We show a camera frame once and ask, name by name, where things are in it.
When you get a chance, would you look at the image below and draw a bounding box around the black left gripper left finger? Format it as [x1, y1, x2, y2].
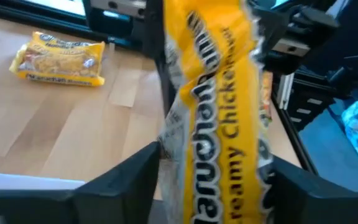
[0, 141, 162, 224]

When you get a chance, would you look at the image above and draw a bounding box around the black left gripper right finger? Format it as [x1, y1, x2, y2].
[268, 155, 358, 224]

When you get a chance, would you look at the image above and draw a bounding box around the yellow Maruchan noodle pack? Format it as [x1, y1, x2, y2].
[157, 0, 275, 224]
[9, 30, 106, 88]

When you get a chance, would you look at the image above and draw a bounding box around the silver metal bracket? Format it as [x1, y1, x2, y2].
[90, 0, 146, 17]
[272, 37, 311, 57]

